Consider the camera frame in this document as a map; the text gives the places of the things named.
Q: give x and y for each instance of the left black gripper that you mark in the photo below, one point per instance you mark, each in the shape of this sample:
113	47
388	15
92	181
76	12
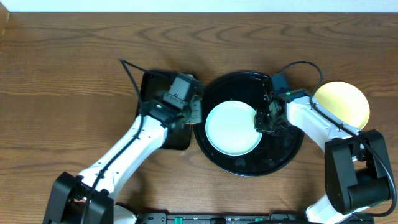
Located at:
194	117

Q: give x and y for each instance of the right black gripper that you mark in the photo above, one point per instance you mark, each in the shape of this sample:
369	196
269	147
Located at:
259	124

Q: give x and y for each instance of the green plate with three streaks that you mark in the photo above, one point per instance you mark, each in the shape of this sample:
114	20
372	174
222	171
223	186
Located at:
229	128

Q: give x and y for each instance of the yellow plate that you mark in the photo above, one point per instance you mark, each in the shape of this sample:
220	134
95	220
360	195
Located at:
346	102

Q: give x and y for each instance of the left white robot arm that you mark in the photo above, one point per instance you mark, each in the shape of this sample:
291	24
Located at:
89	197

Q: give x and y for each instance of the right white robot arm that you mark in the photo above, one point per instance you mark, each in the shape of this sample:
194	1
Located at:
357	168

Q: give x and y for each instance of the round black tray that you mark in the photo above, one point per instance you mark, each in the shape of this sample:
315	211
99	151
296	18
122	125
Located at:
272	153

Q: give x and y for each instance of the rectangular black tray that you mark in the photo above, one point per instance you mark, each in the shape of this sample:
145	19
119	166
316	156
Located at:
155	83

